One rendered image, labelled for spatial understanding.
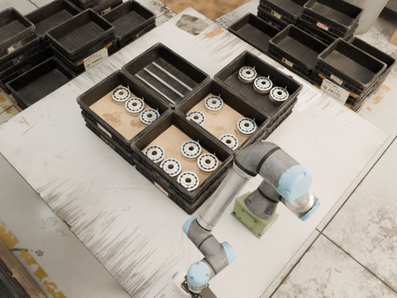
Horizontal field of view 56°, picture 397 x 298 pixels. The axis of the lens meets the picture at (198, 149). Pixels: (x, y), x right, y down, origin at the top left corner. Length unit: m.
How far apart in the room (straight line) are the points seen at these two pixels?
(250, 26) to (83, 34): 1.41
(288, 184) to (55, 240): 1.81
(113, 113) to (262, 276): 1.09
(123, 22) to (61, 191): 1.73
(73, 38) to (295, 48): 1.71
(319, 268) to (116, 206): 1.41
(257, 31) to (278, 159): 2.29
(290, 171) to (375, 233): 1.74
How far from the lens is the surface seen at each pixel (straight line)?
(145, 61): 2.19
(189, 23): 2.70
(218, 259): 1.36
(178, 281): 1.66
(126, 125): 1.95
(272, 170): 1.21
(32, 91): 3.03
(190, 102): 1.96
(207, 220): 1.36
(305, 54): 3.13
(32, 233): 2.72
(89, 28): 3.07
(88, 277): 2.52
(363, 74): 2.97
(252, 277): 1.77
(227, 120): 1.97
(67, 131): 2.16
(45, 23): 3.37
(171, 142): 1.88
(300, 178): 1.20
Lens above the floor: 2.39
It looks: 57 degrees down
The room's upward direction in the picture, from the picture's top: 5 degrees clockwise
